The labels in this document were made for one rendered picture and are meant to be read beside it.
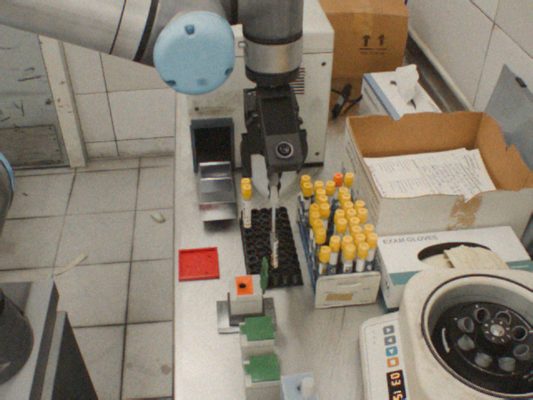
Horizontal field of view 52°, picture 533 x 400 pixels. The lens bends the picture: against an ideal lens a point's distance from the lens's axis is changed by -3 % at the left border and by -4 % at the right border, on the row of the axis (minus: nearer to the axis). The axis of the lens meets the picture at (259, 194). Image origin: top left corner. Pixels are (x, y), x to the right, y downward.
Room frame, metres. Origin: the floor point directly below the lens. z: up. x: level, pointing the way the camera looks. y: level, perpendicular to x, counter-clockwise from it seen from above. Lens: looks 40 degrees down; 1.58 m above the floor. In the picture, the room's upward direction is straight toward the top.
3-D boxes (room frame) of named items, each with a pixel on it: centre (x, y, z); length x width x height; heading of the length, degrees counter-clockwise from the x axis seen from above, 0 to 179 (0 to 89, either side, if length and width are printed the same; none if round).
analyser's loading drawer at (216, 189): (0.86, 0.09, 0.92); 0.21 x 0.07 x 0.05; 6
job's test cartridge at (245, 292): (0.55, 0.02, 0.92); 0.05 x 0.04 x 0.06; 95
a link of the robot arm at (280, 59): (0.66, -0.01, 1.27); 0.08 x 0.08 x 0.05
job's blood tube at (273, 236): (0.64, -0.02, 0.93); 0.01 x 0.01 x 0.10; 7
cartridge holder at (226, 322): (0.55, 0.02, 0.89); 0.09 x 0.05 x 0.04; 95
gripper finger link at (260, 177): (0.66, 0.00, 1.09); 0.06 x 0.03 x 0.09; 6
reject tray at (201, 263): (0.66, 0.10, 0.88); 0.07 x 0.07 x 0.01; 6
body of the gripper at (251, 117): (0.67, -0.02, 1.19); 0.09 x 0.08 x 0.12; 6
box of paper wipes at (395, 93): (1.14, -0.33, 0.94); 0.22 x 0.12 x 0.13; 10
